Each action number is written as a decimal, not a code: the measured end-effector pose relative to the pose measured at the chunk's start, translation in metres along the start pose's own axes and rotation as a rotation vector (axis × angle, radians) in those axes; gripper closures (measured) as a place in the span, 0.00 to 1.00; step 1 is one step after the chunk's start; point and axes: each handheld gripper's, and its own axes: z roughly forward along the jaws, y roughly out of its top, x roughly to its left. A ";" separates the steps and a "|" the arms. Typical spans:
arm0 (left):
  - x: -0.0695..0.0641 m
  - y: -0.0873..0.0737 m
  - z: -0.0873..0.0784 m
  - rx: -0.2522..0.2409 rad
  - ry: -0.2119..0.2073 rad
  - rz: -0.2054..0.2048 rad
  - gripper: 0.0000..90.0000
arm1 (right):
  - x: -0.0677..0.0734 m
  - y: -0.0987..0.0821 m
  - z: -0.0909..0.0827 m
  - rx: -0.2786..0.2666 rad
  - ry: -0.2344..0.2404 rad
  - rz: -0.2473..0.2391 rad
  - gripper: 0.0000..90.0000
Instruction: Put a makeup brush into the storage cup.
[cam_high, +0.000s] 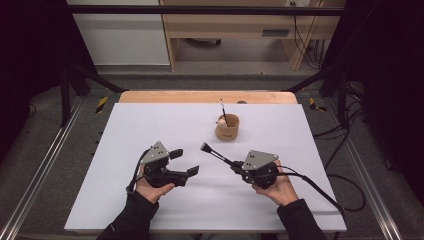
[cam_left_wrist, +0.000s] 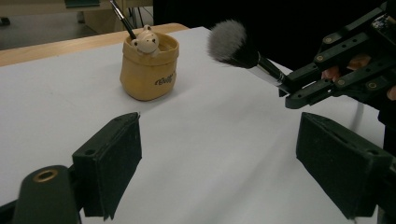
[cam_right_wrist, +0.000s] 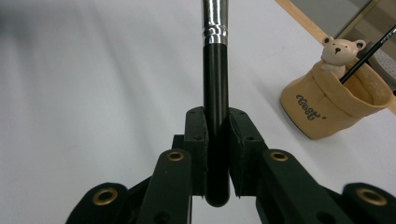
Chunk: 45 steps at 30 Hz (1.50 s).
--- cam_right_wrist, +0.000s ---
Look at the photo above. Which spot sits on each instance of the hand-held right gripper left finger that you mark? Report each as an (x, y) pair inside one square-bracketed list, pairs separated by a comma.
[(196, 146)]

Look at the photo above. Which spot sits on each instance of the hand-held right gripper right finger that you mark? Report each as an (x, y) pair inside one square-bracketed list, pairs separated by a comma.
[(246, 149)]

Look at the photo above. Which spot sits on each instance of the thin black makeup brush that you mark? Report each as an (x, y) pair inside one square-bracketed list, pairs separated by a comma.
[(364, 59)]

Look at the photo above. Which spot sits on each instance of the white wheeled platform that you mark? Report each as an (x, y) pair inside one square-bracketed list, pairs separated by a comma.
[(387, 63)]

